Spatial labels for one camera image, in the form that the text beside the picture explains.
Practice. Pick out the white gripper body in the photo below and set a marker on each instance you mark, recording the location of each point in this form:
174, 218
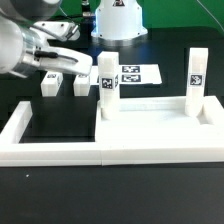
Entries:
60, 59

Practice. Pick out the white desk tabletop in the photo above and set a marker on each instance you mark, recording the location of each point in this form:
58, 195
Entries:
160, 118

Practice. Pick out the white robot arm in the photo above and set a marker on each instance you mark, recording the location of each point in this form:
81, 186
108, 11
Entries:
25, 29

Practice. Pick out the white marker sheet with tags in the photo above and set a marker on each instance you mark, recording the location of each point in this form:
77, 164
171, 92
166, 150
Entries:
139, 74

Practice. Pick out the black cable connector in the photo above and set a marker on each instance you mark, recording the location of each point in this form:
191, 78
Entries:
88, 15

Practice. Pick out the white U-shaped obstacle frame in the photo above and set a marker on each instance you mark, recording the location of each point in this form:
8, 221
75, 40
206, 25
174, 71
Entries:
13, 153

